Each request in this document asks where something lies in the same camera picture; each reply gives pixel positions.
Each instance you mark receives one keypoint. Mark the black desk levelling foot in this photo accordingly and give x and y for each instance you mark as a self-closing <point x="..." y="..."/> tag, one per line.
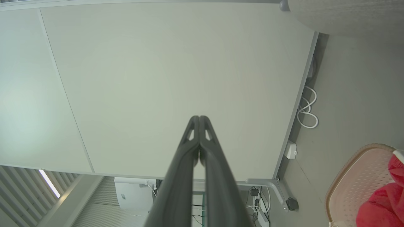
<point x="292" y="204"/>

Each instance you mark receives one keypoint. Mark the white power adapter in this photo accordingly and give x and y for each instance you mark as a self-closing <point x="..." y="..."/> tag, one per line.
<point x="290" y="150"/>

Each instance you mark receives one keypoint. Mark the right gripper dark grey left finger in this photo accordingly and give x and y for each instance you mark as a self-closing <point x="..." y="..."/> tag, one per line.
<point x="176" y="189"/>

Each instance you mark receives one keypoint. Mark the beige perforated laundry basket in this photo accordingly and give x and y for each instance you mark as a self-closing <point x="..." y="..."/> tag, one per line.
<point x="356" y="183"/>

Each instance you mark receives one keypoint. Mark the white power strip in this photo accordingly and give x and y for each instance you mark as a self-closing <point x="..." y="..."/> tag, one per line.
<point x="263" y="218"/>

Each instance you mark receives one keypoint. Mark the grey desk frame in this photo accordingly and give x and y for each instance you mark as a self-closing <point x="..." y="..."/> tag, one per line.
<point x="268" y="183"/>

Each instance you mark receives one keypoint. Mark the white box appliance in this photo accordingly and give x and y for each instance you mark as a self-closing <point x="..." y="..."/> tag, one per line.
<point x="132" y="194"/>

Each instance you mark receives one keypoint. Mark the red and white shirt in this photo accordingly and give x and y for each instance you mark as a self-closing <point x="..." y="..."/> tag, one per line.
<point x="385" y="205"/>

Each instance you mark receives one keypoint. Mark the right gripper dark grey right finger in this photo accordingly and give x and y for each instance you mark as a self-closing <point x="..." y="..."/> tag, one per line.
<point x="221" y="195"/>

